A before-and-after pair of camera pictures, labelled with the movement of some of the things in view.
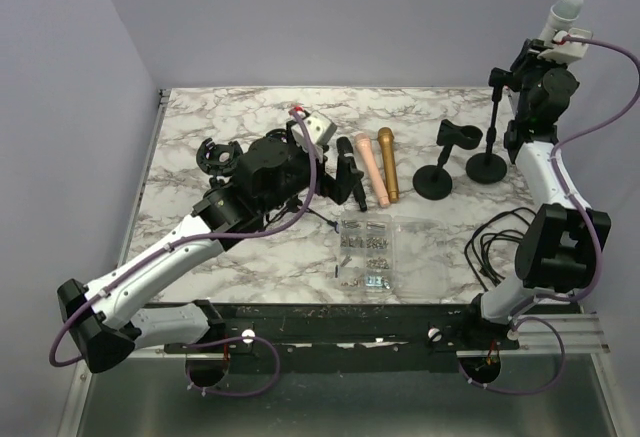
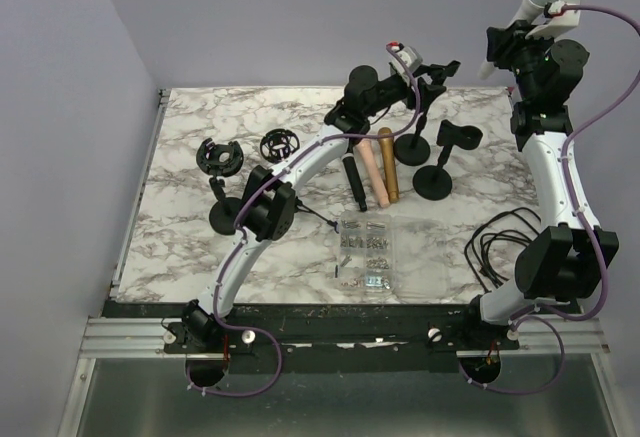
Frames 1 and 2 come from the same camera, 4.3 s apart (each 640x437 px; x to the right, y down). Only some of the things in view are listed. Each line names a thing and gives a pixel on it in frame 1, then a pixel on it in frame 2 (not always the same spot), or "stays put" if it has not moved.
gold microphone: x=387 y=144 stays put
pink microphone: x=364 y=145 stays put
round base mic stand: x=434 y=181 stays put
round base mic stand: x=489 y=167 to x=414 y=149
